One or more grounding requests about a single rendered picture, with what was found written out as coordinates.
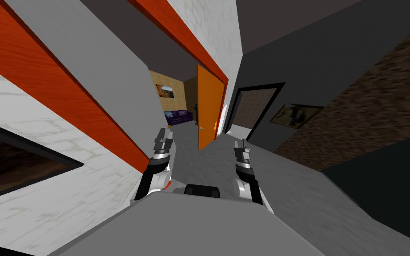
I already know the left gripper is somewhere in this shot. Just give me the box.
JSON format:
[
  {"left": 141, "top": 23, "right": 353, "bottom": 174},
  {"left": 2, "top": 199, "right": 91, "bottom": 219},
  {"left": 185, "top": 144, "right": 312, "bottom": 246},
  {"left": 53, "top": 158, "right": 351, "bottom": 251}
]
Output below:
[{"left": 153, "top": 128, "right": 174, "bottom": 157}]

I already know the orange door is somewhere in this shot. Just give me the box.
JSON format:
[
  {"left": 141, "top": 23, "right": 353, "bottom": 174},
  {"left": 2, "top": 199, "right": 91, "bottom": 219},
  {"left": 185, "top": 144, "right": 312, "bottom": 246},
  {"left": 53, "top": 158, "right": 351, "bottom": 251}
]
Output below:
[{"left": 197, "top": 64, "right": 227, "bottom": 152}]

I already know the dark framed picture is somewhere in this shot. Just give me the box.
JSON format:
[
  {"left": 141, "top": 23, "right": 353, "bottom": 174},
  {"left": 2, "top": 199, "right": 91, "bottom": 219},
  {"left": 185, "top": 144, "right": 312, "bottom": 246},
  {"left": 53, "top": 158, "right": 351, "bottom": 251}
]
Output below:
[{"left": 269, "top": 103, "right": 325, "bottom": 130}]

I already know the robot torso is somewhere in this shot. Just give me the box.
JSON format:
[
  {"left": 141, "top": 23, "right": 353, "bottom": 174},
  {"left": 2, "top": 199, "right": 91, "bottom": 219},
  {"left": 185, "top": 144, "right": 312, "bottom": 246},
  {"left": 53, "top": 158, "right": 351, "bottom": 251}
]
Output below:
[{"left": 46, "top": 184, "right": 327, "bottom": 256}]

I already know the purple sofa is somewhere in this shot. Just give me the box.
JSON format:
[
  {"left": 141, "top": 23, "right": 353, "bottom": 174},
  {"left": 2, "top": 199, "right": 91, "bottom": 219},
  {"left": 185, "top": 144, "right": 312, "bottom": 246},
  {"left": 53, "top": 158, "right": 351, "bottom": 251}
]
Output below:
[{"left": 164, "top": 109, "right": 195, "bottom": 126}]

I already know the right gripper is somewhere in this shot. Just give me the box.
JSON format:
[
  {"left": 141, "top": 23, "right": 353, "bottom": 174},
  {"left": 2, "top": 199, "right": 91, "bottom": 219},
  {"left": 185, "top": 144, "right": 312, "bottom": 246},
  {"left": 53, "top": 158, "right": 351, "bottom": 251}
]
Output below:
[{"left": 233, "top": 138, "right": 252, "bottom": 165}]

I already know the black framed window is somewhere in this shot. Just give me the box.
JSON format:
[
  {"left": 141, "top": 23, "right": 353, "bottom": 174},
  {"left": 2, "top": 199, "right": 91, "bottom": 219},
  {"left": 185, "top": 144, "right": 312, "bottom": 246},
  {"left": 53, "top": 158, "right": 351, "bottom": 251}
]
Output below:
[
  {"left": 0, "top": 117, "right": 85, "bottom": 205},
  {"left": 223, "top": 82, "right": 286, "bottom": 141}
]

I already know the orange picture on wall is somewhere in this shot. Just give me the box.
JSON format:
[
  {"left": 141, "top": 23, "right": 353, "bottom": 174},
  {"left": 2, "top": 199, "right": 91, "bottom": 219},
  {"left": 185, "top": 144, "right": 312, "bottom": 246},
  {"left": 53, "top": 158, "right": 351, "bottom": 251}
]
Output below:
[{"left": 155, "top": 83, "right": 175, "bottom": 100}]

